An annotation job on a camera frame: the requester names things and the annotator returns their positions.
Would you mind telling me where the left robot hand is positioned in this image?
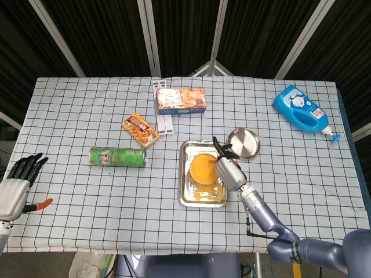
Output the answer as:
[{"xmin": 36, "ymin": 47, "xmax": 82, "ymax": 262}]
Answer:
[{"xmin": 0, "ymin": 152, "xmax": 54, "ymax": 221}]

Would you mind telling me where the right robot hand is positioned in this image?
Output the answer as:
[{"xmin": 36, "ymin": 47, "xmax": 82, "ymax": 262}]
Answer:
[{"xmin": 212, "ymin": 136, "xmax": 248, "ymax": 191}]

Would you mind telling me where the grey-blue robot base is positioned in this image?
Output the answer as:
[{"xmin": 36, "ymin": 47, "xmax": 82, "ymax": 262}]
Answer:
[{"xmin": 115, "ymin": 254, "xmax": 241, "ymax": 278}]

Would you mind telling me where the beige bowl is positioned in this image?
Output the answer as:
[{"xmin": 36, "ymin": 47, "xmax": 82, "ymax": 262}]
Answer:
[{"xmin": 190, "ymin": 153, "xmax": 221, "ymax": 185}]

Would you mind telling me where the round steel plate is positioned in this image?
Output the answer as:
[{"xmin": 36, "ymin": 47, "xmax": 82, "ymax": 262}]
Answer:
[{"xmin": 226, "ymin": 127, "xmax": 261, "ymax": 161}]

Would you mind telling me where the rectangular steel tray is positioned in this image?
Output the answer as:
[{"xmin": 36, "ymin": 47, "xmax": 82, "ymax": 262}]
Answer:
[{"xmin": 177, "ymin": 140, "xmax": 230, "ymax": 208}]

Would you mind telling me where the white checked tablecloth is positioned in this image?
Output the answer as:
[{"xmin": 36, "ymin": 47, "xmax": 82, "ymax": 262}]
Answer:
[{"xmin": 0, "ymin": 76, "xmax": 371, "ymax": 256}]

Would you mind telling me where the white sealing clip bar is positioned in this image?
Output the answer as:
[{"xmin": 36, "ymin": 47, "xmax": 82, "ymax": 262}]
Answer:
[
  {"xmin": 152, "ymin": 81, "xmax": 166, "ymax": 136},
  {"xmin": 159, "ymin": 81, "xmax": 175, "ymax": 135}
]

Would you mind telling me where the orange blue cookie box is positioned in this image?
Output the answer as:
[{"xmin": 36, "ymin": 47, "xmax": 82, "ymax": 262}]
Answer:
[{"xmin": 156, "ymin": 87, "xmax": 208, "ymax": 116}]

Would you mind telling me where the white table leg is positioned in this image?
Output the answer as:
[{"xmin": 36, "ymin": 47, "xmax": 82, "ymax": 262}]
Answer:
[{"xmin": 254, "ymin": 253, "xmax": 263, "ymax": 278}]

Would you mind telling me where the blue detergent bottle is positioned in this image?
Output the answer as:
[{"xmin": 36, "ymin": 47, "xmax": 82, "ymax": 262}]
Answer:
[{"xmin": 274, "ymin": 85, "xmax": 342, "ymax": 144}]

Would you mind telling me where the yellow curry box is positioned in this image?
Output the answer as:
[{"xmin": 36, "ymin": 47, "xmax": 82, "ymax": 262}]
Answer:
[{"xmin": 121, "ymin": 112, "xmax": 161, "ymax": 149}]

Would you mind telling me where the clear plastic bag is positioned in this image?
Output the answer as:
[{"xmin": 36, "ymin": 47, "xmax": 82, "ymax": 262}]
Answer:
[{"xmin": 68, "ymin": 251, "xmax": 117, "ymax": 278}]

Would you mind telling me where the white metal screen foot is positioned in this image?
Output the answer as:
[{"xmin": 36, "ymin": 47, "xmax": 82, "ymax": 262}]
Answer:
[{"xmin": 188, "ymin": 60, "xmax": 234, "ymax": 78}]

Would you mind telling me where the green chip can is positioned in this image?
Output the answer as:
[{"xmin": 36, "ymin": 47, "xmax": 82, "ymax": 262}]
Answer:
[{"xmin": 88, "ymin": 147, "xmax": 147, "ymax": 168}]

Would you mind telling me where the dark white-framed folding screen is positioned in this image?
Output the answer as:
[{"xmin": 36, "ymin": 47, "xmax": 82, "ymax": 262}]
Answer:
[{"xmin": 0, "ymin": 0, "xmax": 371, "ymax": 142}]

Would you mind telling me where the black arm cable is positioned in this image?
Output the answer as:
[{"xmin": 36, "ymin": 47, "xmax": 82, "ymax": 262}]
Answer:
[{"xmin": 245, "ymin": 199, "xmax": 290, "ymax": 241}]

